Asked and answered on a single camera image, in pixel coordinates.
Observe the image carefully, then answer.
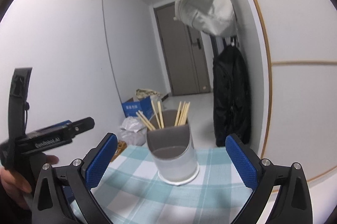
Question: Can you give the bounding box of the white canvas backpack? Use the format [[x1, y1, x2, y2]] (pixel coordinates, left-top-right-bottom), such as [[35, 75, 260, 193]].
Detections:
[[173, 0, 239, 38]]

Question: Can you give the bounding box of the black hanging jacket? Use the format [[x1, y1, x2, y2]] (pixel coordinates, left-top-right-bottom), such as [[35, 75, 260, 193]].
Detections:
[[213, 45, 251, 147]]

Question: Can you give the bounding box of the blue Jordan shoe box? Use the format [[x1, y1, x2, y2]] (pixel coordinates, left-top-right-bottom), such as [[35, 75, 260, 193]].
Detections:
[[63, 186, 75, 204]]

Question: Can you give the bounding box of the person's left hand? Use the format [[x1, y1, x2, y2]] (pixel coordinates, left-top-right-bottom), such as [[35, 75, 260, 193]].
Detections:
[[0, 154, 60, 211]]

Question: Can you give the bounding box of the blue cardboard box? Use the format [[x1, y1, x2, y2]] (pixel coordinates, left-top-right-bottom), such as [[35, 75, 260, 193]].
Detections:
[[122, 96, 154, 119]]

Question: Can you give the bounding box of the grey brown door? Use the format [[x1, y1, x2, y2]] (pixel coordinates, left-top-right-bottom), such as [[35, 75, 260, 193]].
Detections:
[[154, 3, 211, 96]]

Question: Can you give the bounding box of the grey plastic parcel bag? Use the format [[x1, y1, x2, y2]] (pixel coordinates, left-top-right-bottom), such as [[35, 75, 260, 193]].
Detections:
[[118, 128, 147, 147]]

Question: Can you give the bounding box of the teal checked table cloth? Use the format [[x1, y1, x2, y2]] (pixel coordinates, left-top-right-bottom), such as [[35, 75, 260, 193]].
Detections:
[[91, 146, 252, 223]]

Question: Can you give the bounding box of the grey white utensil holder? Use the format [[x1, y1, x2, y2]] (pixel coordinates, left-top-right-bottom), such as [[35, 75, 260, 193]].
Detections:
[[146, 109, 200, 186]]

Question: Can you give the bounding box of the wooden chopstick in holder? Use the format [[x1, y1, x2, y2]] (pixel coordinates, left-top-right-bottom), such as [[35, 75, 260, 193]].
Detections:
[[182, 102, 190, 125], [178, 101, 187, 126]]

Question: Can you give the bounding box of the white plastic parcel bag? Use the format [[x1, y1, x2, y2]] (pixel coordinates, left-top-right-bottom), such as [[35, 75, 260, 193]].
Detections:
[[120, 116, 145, 133]]

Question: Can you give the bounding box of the brown suede shoe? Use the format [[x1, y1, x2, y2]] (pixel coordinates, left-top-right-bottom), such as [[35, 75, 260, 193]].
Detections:
[[111, 141, 127, 162]]

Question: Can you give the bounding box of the beige tote bag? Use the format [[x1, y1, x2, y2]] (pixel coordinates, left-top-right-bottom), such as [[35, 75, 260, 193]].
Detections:
[[135, 88, 162, 106]]

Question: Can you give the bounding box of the wooden chopstick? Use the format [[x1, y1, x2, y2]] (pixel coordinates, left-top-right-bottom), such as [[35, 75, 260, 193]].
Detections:
[[177, 101, 186, 126], [136, 111, 156, 131], [178, 101, 187, 126], [182, 102, 190, 125], [157, 101, 164, 129], [174, 101, 182, 127], [151, 100, 161, 129], [136, 111, 154, 131]]

